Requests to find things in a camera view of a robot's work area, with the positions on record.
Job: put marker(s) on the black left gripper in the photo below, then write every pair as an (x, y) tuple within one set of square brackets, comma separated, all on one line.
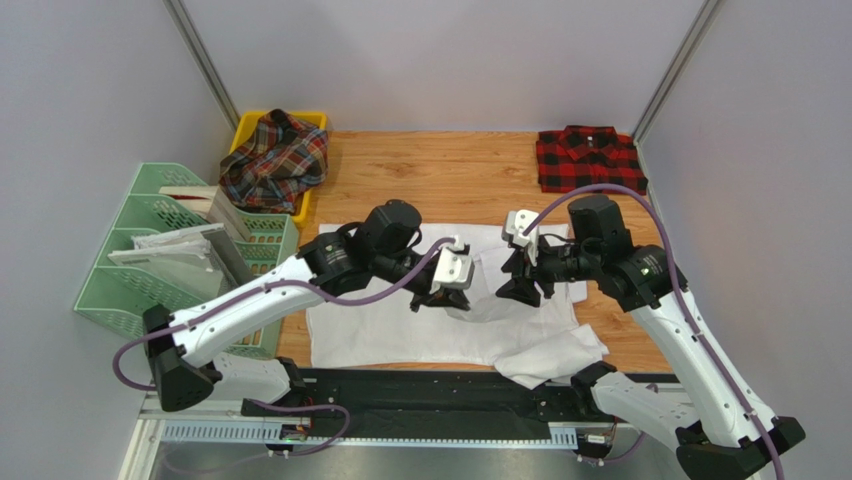
[(444, 298)]

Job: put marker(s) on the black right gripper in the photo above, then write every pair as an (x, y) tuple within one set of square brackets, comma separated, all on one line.
[(530, 270)]

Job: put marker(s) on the white long sleeve shirt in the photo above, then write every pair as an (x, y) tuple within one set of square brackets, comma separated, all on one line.
[(528, 345)]

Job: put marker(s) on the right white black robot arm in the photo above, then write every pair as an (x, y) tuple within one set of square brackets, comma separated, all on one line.
[(726, 431)]

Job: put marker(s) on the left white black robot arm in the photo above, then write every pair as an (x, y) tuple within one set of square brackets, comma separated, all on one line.
[(355, 265)]

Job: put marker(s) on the red black plaid folded shirt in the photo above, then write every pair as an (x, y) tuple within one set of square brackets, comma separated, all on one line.
[(579, 156)]

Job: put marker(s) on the multicolour plaid shirt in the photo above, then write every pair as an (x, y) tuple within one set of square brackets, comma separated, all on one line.
[(273, 163)]

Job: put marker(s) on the papers in file rack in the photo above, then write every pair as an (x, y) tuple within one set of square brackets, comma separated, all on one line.
[(198, 252)]

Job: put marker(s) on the yellow plastic bin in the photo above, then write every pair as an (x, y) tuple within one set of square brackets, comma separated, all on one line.
[(303, 166)]

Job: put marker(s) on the green mesh file rack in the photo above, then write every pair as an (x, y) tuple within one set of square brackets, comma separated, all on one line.
[(116, 296)]

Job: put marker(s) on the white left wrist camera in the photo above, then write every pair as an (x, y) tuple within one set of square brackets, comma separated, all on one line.
[(454, 268)]

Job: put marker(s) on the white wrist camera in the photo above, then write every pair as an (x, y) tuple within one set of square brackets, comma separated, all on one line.
[(520, 231), (454, 268)]

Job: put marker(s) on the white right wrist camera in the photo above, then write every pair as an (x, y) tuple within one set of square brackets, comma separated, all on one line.
[(520, 231)]

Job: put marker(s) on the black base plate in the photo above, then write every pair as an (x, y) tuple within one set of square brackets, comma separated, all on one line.
[(440, 405)]

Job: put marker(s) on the aluminium rail frame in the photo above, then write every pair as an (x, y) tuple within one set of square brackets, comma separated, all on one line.
[(242, 439)]

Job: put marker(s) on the right aluminium corner post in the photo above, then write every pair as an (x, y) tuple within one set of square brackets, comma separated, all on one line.
[(695, 34)]

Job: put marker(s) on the aluminium corner post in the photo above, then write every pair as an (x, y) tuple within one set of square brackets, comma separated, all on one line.
[(185, 25), (695, 34)]

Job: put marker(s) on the left aluminium corner post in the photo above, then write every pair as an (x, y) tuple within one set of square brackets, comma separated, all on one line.
[(185, 25)]

